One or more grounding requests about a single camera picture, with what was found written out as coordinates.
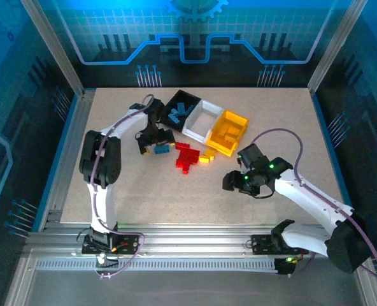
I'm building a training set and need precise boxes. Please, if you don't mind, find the black plastic bin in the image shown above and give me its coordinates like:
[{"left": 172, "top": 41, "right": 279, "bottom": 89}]
[{"left": 160, "top": 89, "right": 202, "bottom": 133}]

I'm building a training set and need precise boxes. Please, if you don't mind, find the white plastic bin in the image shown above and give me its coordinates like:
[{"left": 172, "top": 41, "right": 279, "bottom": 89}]
[{"left": 181, "top": 99, "right": 225, "bottom": 145}]

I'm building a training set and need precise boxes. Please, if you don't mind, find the yellow plastic bin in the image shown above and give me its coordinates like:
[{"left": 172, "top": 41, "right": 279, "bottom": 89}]
[{"left": 206, "top": 110, "right": 250, "bottom": 157}]

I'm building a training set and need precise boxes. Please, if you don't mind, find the black controller box with LEDs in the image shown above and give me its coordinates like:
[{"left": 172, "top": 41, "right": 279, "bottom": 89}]
[{"left": 276, "top": 256, "right": 299, "bottom": 278}]

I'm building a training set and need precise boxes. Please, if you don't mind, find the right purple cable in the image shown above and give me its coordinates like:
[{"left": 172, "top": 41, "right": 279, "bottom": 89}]
[{"left": 250, "top": 127, "right": 377, "bottom": 283}]

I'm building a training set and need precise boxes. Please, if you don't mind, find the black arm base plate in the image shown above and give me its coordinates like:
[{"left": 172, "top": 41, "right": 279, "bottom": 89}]
[
  {"left": 82, "top": 233, "right": 145, "bottom": 256},
  {"left": 251, "top": 234, "right": 309, "bottom": 256}
]

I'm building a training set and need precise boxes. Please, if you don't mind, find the aluminium table rail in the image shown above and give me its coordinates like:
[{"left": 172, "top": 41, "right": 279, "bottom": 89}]
[{"left": 24, "top": 224, "right": 369, "bottom": 256}]

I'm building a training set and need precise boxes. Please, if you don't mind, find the aluminium side rail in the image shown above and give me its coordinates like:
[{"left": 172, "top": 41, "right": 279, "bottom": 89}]
[{"left": 37, "top": 91, "right": 96, "bottom": 232}]

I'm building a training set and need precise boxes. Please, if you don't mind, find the slotted grey cable duct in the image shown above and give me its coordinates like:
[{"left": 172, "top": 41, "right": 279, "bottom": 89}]
[{"left": 34, "top": 258, "right": 280, "bottom": 273}]

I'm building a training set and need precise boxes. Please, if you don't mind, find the aluminium frame post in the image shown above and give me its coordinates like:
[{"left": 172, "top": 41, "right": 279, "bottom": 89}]
[
  {"left": 20, "top": 0, "right": 88, "bottom": 97},
  {"left": 306, "top": 0, "right": 369, "bottom": 95}
]

